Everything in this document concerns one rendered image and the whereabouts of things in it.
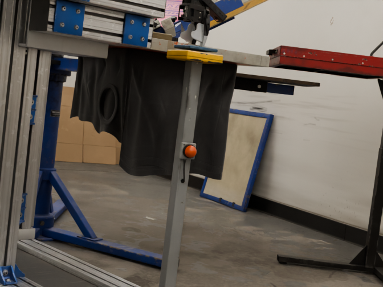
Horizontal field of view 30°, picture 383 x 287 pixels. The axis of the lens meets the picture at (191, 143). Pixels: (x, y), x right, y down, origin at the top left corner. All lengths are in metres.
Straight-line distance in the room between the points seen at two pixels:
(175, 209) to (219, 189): 3.40
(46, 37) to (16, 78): 0.14
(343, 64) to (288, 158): 1.77
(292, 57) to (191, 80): 1.36
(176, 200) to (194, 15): 0.62
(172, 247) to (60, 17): 0.79
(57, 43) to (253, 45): 3.74
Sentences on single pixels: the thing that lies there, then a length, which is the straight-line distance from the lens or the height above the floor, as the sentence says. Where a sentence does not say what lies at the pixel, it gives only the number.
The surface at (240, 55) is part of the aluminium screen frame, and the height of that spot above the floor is 0.98.
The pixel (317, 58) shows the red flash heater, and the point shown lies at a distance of 3.51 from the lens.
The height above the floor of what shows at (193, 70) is 0.90.
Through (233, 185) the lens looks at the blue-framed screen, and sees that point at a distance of 5.47.
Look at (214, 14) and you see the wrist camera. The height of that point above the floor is 1.10.
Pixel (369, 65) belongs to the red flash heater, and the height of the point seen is 1.06.
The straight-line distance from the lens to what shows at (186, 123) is 2.19.
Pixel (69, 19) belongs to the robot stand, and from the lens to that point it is 1.97.
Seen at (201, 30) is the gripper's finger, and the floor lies 1.04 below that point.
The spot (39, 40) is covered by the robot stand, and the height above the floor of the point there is 0.92.
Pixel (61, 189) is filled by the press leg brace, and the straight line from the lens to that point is 3.67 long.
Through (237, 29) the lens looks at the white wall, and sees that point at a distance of 5.90.
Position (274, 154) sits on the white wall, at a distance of 5.32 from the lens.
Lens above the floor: 0.83
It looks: 4 degrees down
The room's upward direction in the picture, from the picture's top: 7 degrees clockwise
